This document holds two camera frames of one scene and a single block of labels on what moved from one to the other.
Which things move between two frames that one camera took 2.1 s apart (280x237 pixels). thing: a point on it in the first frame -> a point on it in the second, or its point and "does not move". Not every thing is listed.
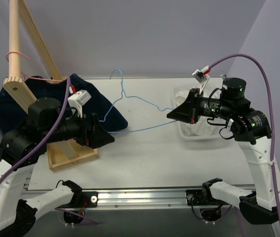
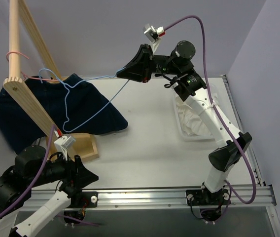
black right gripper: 193,106 -> 150,63
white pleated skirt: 202,127 does not move
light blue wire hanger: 122,95 -> 67,86
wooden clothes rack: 62,153 does not move
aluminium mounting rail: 128,199 does not move
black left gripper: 87,133 -> 73,170
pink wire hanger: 31,78 does not move
